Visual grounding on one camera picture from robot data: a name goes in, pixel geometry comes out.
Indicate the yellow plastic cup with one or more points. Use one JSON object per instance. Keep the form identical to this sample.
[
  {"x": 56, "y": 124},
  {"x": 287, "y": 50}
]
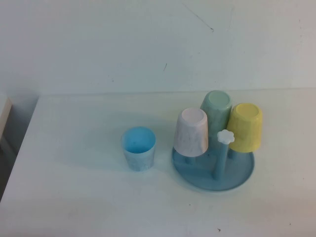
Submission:
[{"x": 245, "y": 130}]

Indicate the blue plastic cup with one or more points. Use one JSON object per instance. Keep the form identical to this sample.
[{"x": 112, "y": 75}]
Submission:
[{"x": 138, "y": 145}]

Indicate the pink marbled plastic cup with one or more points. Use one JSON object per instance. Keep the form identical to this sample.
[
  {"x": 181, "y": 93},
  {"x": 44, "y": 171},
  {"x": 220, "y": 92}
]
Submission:
[{"x": 190, "y": 135}]

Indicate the green plastic cup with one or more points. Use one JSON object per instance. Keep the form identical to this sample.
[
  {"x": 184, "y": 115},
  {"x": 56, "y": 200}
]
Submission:
[{"x": 217, "y": 103}]

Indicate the blue cup stand with pegs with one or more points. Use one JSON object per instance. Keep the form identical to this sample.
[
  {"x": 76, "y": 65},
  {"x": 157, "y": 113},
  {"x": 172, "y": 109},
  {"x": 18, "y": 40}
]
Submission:
[{"x": 222, "y": 177}]

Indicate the beige wooden board edge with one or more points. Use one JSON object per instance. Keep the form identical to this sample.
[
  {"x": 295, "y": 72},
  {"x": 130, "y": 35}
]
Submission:
[{"x": 7, "y": 111}]

